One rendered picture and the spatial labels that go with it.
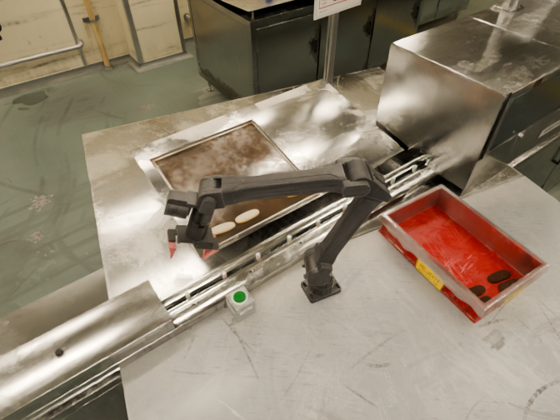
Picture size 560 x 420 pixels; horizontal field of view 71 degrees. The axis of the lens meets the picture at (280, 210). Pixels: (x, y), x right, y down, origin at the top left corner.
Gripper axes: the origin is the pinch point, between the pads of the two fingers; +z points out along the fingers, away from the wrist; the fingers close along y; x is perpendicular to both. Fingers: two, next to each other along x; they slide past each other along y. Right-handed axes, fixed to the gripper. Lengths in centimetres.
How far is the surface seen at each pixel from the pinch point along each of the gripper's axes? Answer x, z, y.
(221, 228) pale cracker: 23.3, 9.1, 17.4
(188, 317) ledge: -6.3, 21.3, 4.4
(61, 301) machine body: 16, 41, -32
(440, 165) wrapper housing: 32, -29, 107
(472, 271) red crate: -15, -14, 97
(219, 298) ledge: -2.3, 17.0, 14.1
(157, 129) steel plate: 109, 20, 2
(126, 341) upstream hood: -12.3, 23.2, -14.0
